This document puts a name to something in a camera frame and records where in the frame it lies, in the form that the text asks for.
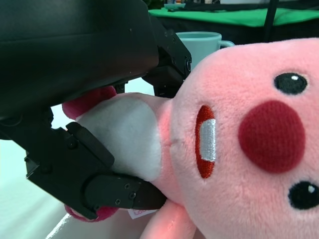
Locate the green table cloth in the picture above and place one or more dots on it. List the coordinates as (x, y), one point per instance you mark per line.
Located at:
(224, 16)

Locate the small teal bowl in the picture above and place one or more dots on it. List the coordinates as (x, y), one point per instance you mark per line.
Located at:
(174, 7)

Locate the teal plastic mug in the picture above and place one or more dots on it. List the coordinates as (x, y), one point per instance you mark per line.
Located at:
(199, 47)

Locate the pink plush doll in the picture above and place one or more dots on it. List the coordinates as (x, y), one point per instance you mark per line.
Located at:
(249, 199)

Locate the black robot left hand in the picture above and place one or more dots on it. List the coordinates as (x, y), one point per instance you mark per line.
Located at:
(74, 49)

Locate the black stand pole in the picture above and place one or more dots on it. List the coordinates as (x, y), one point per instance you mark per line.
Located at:
(270, 20)

